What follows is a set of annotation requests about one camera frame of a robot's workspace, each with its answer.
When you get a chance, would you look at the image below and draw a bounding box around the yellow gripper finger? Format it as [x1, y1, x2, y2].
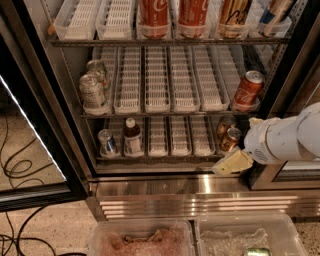
[212, 148, 253, 175]
[249, 117, 262, 128]

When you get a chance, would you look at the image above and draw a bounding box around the orange can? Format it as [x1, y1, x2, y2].
[220, 127, 242, 152]
[216, 115, 237, 139]

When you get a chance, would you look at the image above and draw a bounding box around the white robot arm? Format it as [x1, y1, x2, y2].
[212, 103, 320, 175]

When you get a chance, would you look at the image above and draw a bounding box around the red cola can middle shelf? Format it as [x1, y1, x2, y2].
[234, 70, 264, 106]

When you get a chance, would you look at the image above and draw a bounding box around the green can in bin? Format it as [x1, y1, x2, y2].
[245, 247, 272, 256]

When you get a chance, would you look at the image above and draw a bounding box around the blue white tall can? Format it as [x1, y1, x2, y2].
[257, 0, 297, 37]

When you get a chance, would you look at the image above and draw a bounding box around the gold black can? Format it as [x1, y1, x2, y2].
[218, 0, 252, 38]

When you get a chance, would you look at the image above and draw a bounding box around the steel fridge base grille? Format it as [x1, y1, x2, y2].
[86, 174, 320, 221]

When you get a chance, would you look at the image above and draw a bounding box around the red cola can top right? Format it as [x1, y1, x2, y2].
[178, 0, 209, 38]

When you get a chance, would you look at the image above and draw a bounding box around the red cola can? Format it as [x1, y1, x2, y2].
[178, 0, 209, 38]
[139, 0, 168, 39]

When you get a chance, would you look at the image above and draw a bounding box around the blue silver can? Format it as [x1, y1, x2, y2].
[98, 129, 118, 157]

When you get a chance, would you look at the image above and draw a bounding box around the red cola can top left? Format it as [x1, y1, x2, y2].
[139, 0, 168, 39]

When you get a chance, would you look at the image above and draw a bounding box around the front silver green can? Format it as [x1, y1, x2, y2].
[79, 74, 106, 109]

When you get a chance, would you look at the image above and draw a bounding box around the silver green can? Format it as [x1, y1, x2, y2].
[86, 59, 110, 90]
[79, 74, 106, 109]

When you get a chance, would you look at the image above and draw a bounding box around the rear silver green can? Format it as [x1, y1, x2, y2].
[86, 59, 110, 90]

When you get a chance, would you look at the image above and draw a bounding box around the glass fridge door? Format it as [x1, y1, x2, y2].
[0, 0, 89, 211]

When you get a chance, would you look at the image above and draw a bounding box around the right clear plastic bin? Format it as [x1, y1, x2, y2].
[194, 212, 308, 256]

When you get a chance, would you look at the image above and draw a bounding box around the clear plastic bin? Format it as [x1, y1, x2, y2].
[194, 212, 308, 256]
[88, 219, 195, 256]

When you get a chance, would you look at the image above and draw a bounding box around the left clear plastic bin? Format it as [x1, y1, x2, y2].
[88, 219, 195, 256]

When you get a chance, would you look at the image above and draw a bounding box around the brown bottle white cap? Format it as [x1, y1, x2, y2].
[123, 118, 142, 154]

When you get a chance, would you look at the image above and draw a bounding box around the bottom wire shelf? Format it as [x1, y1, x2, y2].
[96, 155, 224, 163]

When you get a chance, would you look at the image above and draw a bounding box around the wire shelf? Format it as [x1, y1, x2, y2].
[96, 155, 224, 163]
[49, 37, 290, 47]
[80, 111, 258, 119]

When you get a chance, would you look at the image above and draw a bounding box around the middle wire shelf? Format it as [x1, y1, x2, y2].
[80, 111, 258, 119]

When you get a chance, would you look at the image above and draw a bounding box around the top wire shelf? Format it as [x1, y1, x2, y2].
[49, 37, 290, 47]

